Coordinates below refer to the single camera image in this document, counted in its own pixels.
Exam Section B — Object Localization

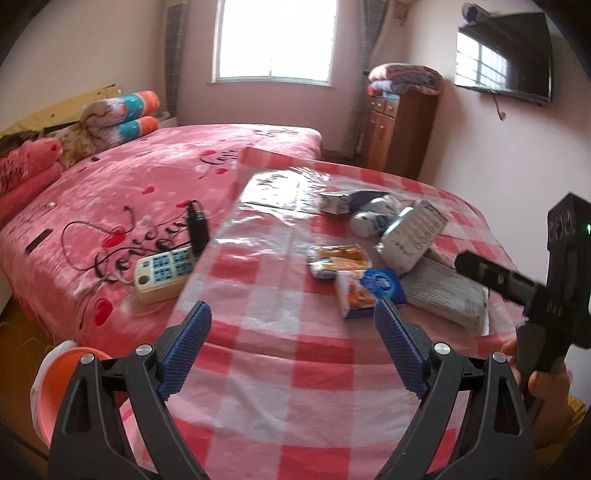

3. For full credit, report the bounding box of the silver foil pouch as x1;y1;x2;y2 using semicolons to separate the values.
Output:
401;258;490;335

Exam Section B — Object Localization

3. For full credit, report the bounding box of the silver milk carton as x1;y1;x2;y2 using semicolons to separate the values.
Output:
376;200;448;277

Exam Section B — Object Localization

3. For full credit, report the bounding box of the blue orange tissue pack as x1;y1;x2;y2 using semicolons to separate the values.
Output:
335;268;407;319

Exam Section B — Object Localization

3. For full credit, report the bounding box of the yellow right sleeve forearm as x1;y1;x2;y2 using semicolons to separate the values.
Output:
567;395;587;435

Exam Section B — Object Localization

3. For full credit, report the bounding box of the right hand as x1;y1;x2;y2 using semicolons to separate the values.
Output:
528;364;573;447

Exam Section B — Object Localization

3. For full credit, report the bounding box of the white bin liner bag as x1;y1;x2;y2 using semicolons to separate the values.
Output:
29;340;77;436

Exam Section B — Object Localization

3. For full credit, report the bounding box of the cream power strip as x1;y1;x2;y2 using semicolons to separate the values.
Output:
133;247;195;305

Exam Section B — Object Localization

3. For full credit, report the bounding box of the pink bed with bedspread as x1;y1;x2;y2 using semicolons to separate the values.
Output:
1;124;322;357

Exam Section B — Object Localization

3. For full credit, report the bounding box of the red white checkered cloth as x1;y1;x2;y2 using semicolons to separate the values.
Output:
118;146;518;480

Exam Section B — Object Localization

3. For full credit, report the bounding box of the black phone on bed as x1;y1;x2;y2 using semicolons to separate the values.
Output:
24;229;53;255

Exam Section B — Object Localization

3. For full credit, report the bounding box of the white blue plastic bottle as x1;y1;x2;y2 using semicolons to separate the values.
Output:
349;195;402;238

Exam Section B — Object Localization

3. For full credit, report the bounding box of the orange snack packet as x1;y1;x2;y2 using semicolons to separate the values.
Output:
307;244;372;280

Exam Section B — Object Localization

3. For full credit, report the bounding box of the brown wooden cabinet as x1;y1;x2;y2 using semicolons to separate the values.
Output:
361;91;439;180

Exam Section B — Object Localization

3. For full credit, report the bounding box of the black charger adapter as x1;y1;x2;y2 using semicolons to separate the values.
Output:
185;200;211;258

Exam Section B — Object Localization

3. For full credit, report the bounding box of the pink folded love-you blanket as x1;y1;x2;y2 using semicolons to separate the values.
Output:
0;138;63;228

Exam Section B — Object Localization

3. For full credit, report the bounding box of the folded blanket on cabinet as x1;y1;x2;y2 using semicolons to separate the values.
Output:
368;63;444;96

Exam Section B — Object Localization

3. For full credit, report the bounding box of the colourful rolled quilt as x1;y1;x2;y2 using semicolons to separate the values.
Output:
49;90;160;170

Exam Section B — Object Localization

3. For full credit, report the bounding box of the yellow headboard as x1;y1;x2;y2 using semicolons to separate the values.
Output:
1;84;121;137

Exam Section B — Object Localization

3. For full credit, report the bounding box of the grey curtain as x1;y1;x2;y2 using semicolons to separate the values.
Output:
341;0;389;158

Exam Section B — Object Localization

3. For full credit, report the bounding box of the window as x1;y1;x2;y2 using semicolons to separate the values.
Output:
212;0;339;86

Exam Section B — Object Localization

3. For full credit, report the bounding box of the wall mounted television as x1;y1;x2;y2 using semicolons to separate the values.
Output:
454;12;553;105

